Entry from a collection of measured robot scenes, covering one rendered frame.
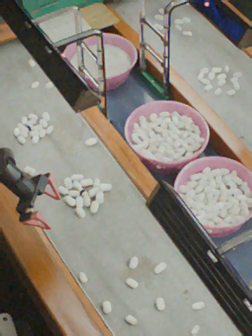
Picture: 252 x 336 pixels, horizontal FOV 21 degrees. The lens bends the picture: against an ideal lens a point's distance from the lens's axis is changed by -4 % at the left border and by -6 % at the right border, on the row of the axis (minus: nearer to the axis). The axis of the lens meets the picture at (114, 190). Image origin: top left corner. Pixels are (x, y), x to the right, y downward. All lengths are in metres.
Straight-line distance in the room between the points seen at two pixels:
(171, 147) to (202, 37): 0.59
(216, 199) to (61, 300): 0.57
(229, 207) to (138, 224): 0.28
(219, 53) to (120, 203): 0.78
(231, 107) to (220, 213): 0.44
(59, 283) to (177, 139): 0.64
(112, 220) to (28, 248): 0.26
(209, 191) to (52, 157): 0.49
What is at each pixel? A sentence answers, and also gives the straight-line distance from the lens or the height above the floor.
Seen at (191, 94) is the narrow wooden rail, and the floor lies 0.76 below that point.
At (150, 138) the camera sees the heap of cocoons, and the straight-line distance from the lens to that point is 2.24.
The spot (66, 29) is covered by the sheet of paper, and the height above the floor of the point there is 0.78.
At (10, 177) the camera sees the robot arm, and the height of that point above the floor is 1.05.
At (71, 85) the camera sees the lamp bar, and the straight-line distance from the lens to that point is 1.91.
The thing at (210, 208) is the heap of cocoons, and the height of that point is 0.74.
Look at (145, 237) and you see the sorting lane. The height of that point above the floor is 0.74.
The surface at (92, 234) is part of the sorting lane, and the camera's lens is 2.02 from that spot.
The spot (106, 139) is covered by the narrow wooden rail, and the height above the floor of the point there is 0.76.
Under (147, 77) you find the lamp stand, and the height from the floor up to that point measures 0.71.
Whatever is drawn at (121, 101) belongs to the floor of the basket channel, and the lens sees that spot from 2.45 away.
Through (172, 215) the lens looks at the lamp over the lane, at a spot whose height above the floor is 1.09.
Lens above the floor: 2.39
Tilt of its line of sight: 52 degrees down
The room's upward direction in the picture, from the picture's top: 3 degrees counter-clockwise
